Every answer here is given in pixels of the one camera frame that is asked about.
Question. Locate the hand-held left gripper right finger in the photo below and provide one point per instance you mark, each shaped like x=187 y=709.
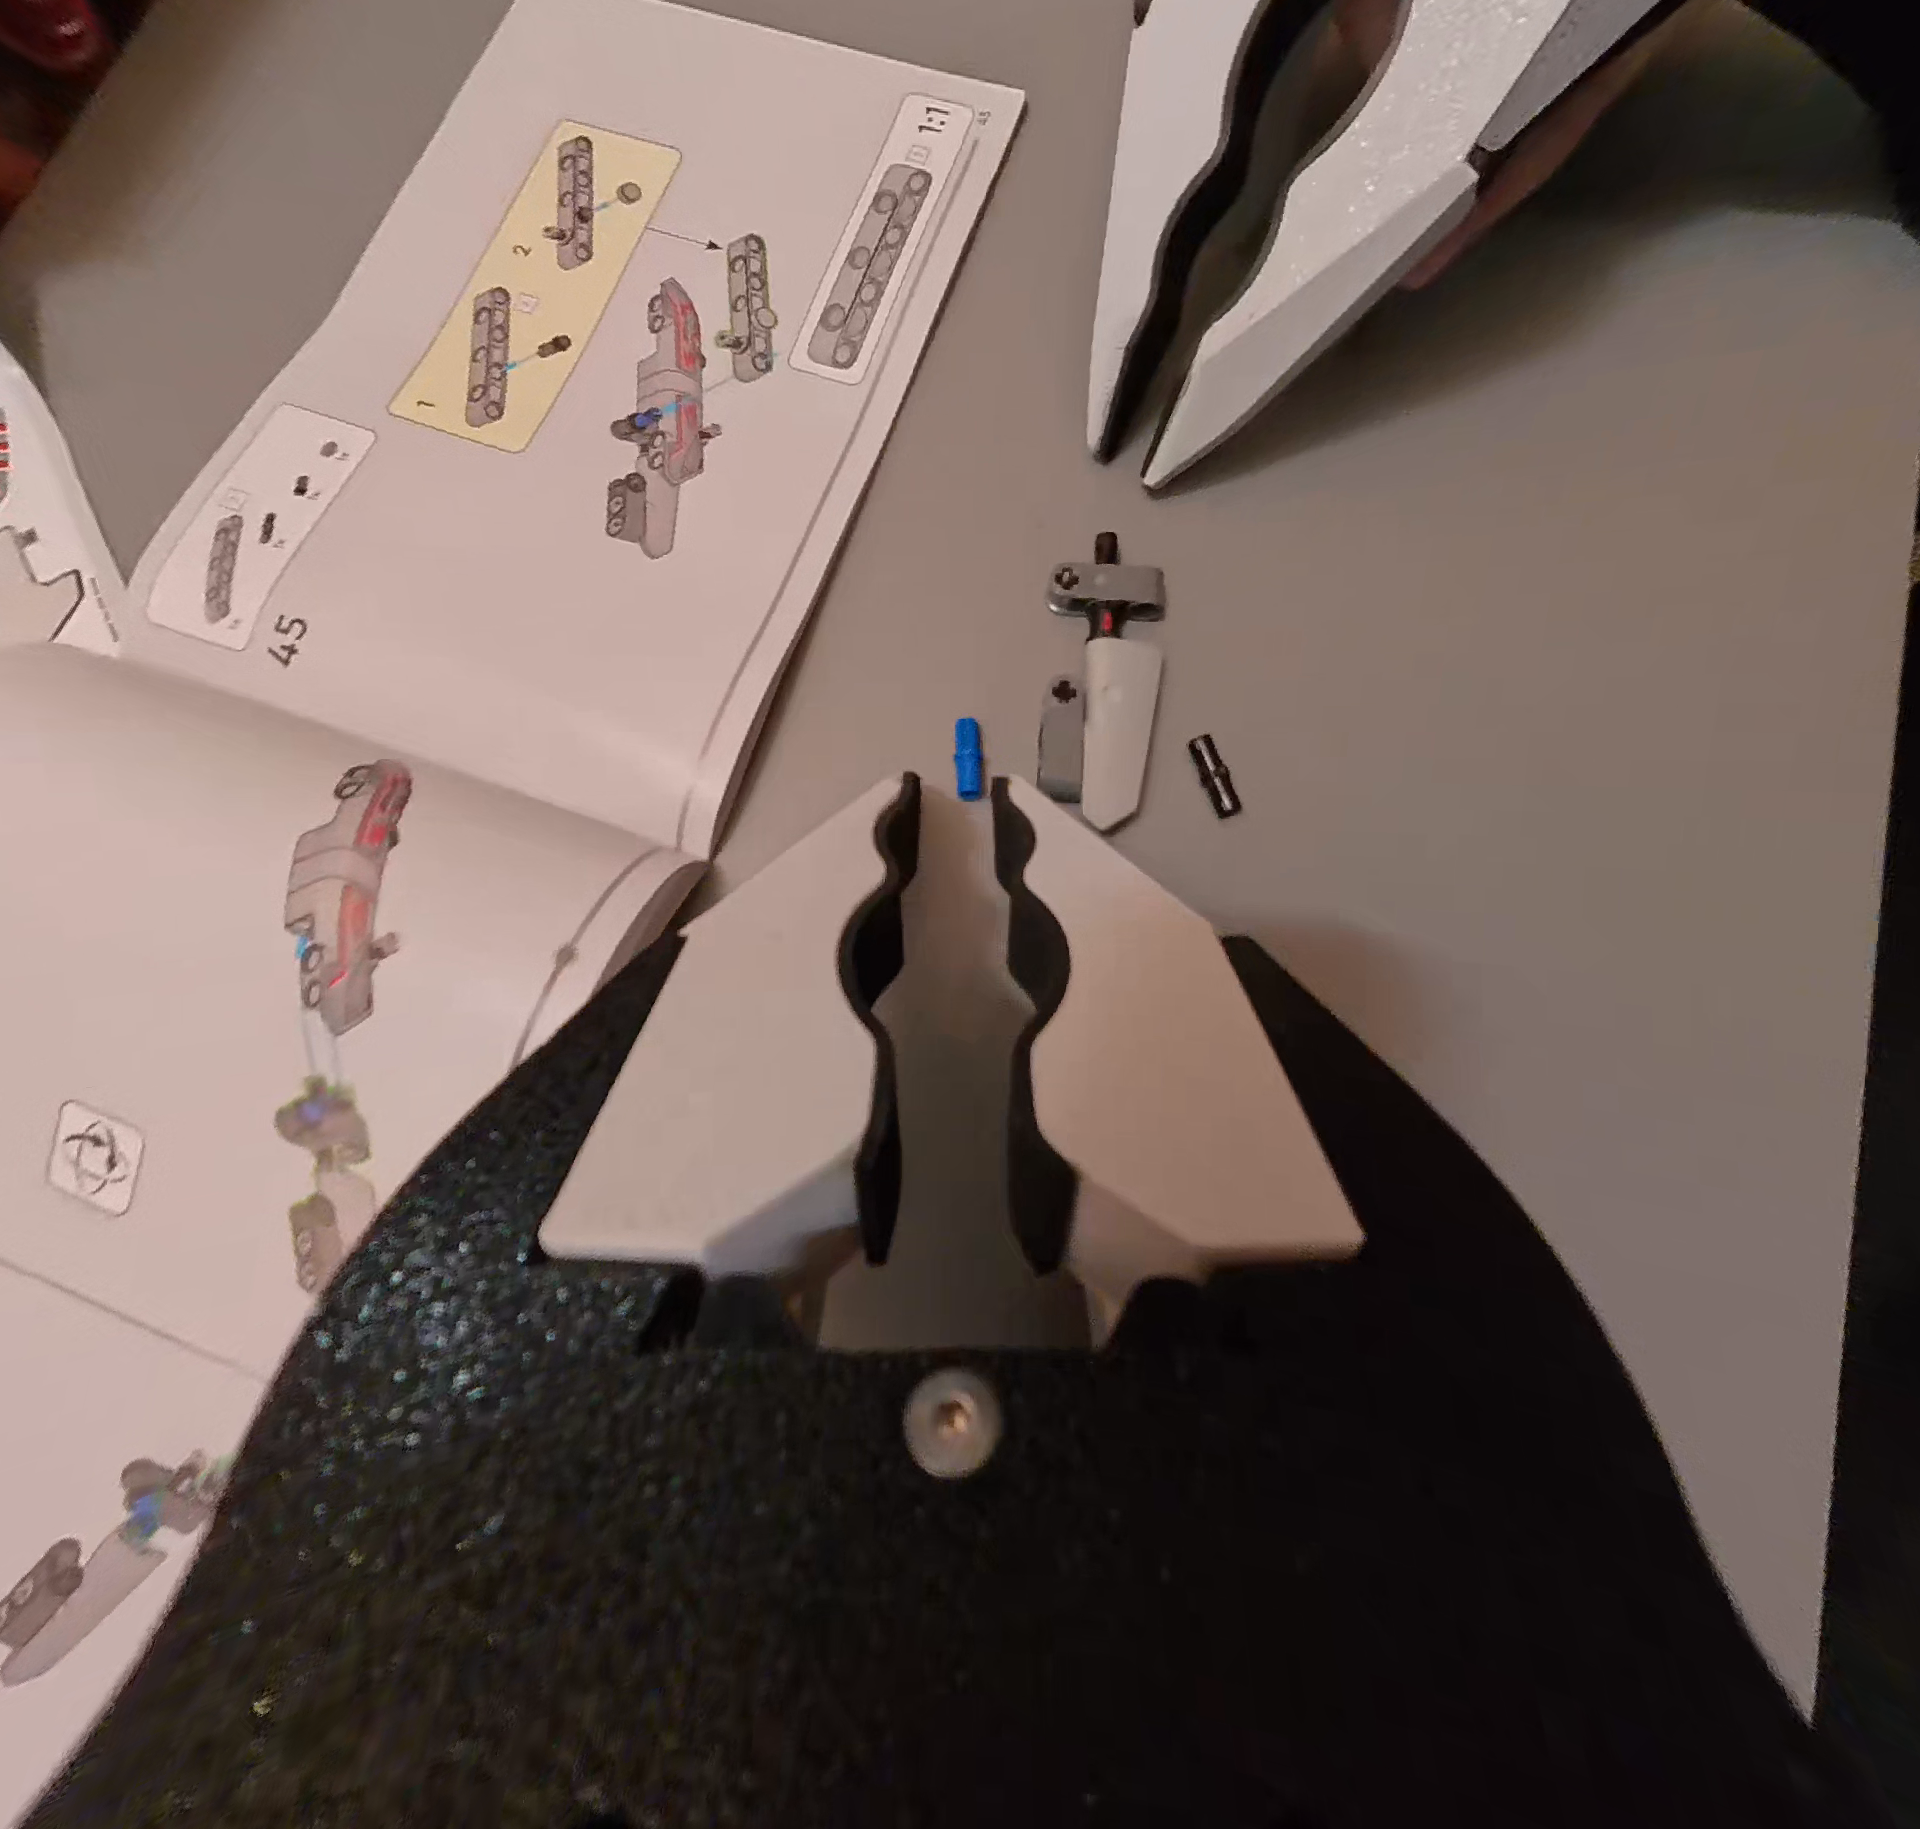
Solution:
x=1185 y=1095

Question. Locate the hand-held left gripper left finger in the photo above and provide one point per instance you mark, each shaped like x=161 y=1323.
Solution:
x=722 y=1080

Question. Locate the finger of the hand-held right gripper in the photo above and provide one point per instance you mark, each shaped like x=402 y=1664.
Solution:
x=1179 y=90
x=1441 y=90

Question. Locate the grey blade toy assembly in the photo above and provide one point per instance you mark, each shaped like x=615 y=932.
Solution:
x=1121 y=718

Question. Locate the blue toy pin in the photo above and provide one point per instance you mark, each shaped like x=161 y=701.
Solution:
x=968 y=759

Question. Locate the grey desk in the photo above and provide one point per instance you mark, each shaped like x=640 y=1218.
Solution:
x=1501 y=808

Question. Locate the person's right hand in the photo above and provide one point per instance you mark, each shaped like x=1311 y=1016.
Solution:
x=1531 y=189

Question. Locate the black toy pin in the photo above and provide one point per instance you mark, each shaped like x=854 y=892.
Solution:
x=1214 y=777

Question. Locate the dark grey small toy beam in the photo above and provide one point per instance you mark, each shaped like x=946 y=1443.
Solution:
x=1060 y=740

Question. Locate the open instruction booklet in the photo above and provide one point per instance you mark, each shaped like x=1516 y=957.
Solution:
x=525 y=583

